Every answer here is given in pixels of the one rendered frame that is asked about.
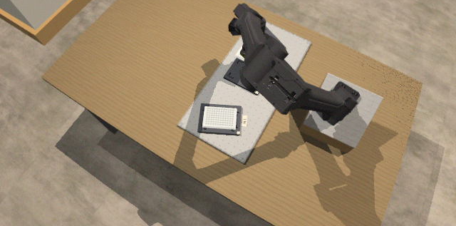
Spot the white well plate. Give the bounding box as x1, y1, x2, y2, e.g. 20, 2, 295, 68
202, 106, 237, 130
235, 47, 244, 61

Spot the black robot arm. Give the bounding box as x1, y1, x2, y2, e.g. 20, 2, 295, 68
229, 4, 360, 125

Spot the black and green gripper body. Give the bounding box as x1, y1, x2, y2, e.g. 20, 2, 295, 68
240, 33, 270, 56

